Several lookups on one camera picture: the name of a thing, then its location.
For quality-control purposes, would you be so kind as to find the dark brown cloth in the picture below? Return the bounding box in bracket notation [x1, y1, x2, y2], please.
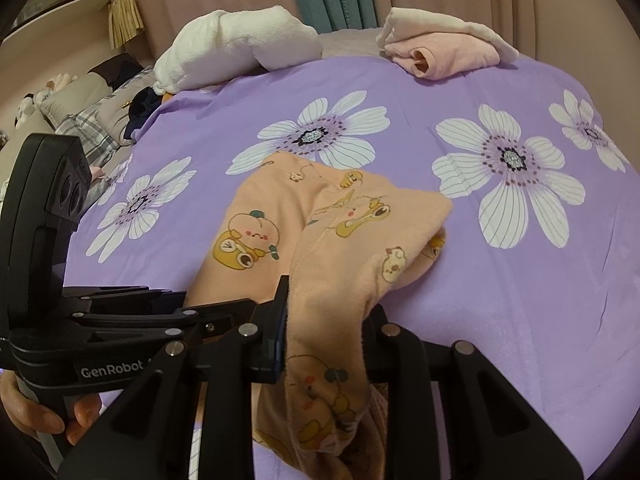
[92, 55, 147, 87]

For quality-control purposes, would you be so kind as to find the person's left hand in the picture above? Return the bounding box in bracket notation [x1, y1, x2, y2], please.
[0, 372, 104, 447]

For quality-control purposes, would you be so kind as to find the straw tassel hanging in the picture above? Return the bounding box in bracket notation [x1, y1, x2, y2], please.
[107, 0, 145, 50]

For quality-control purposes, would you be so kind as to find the dark navy cloth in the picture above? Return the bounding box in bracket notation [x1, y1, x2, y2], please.
[120, 85, 167, 147]

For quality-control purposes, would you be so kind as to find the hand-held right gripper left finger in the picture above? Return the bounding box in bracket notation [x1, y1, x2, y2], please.
[57, 275, 292, 480]

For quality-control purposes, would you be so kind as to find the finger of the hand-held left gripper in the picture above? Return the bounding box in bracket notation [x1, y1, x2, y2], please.
[70, 299, 275, 348]
[62, 286, 189, 314]

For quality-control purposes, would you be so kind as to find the white plush toy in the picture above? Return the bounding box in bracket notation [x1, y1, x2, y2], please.
[45, 74, 79, 94]
[14, 95, 39, 127]

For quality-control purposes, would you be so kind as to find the white plush blanket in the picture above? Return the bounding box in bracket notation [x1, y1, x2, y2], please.
[152, 4, 324, 97]

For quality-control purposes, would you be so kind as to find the beige pillow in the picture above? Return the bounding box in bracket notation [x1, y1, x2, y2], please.
[40, 62, 157, 132]

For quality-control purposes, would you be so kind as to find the cream folded cloth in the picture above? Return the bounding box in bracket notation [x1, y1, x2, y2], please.
[376, 6, 521, 66]

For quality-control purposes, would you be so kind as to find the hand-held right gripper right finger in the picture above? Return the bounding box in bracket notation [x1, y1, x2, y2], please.
[360, 305, 584, 480]

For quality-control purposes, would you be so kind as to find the orange cartoon print baby garment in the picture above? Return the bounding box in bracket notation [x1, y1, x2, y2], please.
[187, 152, 454, 480]

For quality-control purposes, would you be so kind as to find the plaid pillow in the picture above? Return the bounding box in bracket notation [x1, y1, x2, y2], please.
[52, 105, 134, 164]

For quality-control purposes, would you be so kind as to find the pink folded cloth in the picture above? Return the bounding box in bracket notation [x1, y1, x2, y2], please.
[384, 30, 501, 82]

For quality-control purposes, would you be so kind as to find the purple floral bedsheet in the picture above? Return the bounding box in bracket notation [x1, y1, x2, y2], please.
[65, 52, 640, 480]

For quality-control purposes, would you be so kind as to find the grey bed cover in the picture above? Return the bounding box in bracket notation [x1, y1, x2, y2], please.
[320, 27, 392, 59]

